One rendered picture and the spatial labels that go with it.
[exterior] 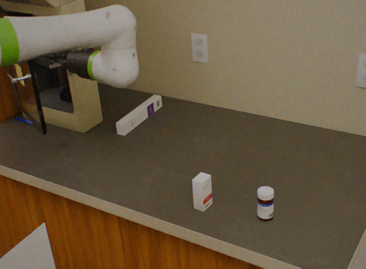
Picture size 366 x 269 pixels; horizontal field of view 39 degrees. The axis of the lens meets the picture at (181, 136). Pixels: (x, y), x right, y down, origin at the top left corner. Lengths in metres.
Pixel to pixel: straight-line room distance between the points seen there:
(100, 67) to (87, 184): 0.37
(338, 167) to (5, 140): 1.17
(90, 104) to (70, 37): 0.59
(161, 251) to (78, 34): 0.67
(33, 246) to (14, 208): 0.91
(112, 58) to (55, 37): 0.19
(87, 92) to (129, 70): 0.45
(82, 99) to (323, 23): 0.87
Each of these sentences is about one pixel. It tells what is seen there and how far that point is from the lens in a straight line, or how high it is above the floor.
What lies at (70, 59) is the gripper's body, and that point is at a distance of 1.60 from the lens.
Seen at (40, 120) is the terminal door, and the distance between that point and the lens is 1.83.
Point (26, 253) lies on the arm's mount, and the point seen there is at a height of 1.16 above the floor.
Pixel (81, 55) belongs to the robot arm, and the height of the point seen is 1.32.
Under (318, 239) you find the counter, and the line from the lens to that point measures 1.38.
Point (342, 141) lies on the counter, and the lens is 1.81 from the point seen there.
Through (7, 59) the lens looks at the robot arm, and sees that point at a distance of 1.32.
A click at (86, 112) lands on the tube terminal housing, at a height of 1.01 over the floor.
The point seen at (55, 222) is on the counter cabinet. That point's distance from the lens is 1.84.
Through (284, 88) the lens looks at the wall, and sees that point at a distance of 1.91.
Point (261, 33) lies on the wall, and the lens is 1.88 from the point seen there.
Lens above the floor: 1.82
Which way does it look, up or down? 29 degrees down
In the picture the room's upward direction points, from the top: 4 degrees counter-clockwise
